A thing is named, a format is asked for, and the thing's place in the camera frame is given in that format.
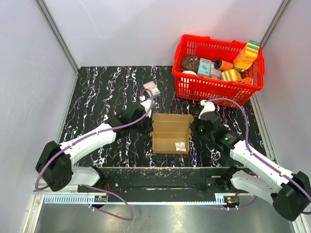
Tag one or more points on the orange can with blue lid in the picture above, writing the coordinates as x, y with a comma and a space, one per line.
223, 65

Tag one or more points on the aluminium front rail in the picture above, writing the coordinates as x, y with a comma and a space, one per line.
139, 198

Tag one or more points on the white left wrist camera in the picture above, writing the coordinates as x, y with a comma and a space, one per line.
148, 105

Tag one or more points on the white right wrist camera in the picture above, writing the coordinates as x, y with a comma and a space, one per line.
208, 106

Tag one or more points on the pink grey small box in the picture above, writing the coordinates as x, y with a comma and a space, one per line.
215, 73

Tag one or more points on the white round container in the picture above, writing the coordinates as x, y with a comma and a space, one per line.
189, 72

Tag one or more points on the yellow green striped sponge pack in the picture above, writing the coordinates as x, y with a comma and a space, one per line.
231, 75

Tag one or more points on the tall orange juice carton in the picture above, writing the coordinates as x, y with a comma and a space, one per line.
246, 56

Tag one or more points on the brown round bread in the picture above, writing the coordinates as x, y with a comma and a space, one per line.
190, 63

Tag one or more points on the small white paper packet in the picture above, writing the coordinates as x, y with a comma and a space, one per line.
180, 146

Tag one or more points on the red plastic shopping basket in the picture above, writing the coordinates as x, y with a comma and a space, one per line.
202, 88

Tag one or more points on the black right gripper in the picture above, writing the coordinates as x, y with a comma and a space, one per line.
197, 122

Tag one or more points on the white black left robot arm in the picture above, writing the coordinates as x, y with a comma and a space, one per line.
56, 166

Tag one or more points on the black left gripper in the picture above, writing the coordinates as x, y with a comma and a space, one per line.
148, 129

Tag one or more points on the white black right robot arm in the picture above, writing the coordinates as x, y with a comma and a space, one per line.
289, 193

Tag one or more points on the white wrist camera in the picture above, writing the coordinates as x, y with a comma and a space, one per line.
148, 105
208, 106

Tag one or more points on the brown cardboard box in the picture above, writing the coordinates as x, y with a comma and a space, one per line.
169, 129

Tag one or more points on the small grey card box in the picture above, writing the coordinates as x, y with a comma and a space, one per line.
153, 88

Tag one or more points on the teal small box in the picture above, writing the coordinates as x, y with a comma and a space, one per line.
204, 68

